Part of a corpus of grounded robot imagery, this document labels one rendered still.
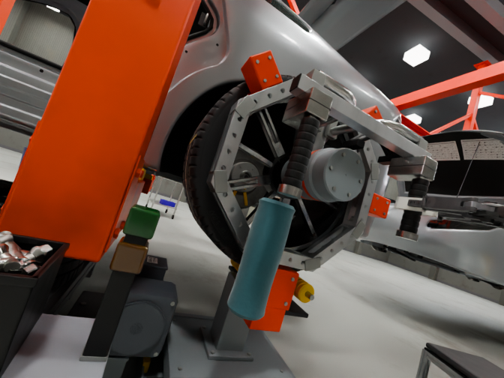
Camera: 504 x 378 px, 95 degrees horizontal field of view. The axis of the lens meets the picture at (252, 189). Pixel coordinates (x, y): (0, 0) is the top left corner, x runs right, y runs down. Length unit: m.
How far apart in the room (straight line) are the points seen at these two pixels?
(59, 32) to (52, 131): 14.76
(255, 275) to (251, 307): 0.06
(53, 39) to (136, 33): 14.63
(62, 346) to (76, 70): 0.44
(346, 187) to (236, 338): 0.62
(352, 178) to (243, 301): 0.37
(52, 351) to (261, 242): 0.36
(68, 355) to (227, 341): 0.57
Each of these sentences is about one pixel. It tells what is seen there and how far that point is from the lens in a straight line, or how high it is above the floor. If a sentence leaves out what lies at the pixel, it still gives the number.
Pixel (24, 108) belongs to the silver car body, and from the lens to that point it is 1.14.
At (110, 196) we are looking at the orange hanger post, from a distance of 0.51.
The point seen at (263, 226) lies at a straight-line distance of 0.51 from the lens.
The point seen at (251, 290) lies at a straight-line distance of 0.54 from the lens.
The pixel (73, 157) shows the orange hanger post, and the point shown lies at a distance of 0.52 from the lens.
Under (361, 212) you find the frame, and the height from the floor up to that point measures 0.80.
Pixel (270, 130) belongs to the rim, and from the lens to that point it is 0.78.
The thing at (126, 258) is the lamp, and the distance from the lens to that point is 0.37.
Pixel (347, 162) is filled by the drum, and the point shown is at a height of 0.88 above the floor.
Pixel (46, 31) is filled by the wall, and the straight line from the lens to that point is 15.43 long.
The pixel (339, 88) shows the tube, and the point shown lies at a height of 1.00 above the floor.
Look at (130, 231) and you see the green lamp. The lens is 0.36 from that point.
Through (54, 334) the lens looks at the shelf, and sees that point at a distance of 0.48.
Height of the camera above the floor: 0.70
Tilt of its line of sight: 5 degrees up
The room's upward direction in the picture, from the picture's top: 18 degrees clockwise
